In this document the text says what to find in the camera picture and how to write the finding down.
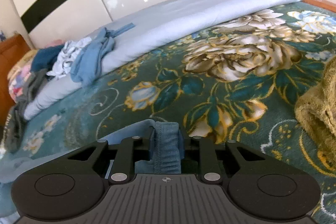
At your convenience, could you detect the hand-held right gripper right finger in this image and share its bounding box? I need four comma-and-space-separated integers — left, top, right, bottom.
180, 124, 297, 184

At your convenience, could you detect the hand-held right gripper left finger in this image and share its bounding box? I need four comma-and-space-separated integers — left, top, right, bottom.
39, 126, 155, 184

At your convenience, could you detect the teal floral blanket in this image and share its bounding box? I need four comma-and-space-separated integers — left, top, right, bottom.
0, 1, 336, 224

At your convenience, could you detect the small blue garment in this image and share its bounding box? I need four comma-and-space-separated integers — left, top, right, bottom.
71, 27, 116, 86

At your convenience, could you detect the white patterned garment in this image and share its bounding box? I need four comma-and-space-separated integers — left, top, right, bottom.
47, 39, 92, 78

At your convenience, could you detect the pale blue flowered quilt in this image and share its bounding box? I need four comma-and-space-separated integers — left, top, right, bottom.
24, 0, 323, 121

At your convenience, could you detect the grey garment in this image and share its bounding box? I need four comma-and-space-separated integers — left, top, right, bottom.
5, 69, 49, 152

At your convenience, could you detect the dark teal garment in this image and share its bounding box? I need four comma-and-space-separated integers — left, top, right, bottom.
30, 46, 63, 73

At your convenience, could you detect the olive knit sweater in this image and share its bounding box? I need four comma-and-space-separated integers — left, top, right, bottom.
294, 56, 336, 174

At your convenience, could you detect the colourful floral folded blanket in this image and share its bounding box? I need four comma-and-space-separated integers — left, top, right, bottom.
8, 51, 36, 102

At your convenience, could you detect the orange wooden headboard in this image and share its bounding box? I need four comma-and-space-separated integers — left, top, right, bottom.
0, 34, 30, 126

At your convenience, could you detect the wooden bed frame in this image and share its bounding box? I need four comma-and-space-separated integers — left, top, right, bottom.
301, 0, 336, 12

